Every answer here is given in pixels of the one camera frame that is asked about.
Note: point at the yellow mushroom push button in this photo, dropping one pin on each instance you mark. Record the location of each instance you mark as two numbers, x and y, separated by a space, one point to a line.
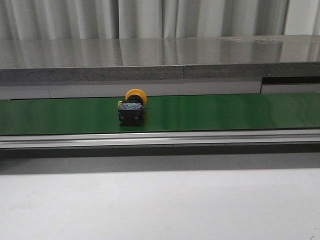
131 110

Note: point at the grey stone countertop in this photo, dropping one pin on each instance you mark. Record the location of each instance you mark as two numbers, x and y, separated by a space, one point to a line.
67 61

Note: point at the green conveyor belt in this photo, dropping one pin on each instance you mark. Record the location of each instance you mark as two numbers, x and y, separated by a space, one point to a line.
162 114

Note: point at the grey conveyor back panel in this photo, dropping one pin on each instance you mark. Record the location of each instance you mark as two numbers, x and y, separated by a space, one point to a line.
171 87

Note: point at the white pleated curtain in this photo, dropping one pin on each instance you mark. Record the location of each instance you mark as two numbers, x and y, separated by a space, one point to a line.
128 19

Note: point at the aluminium conveyor front rail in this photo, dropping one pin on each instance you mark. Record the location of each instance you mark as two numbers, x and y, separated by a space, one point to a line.
160 138

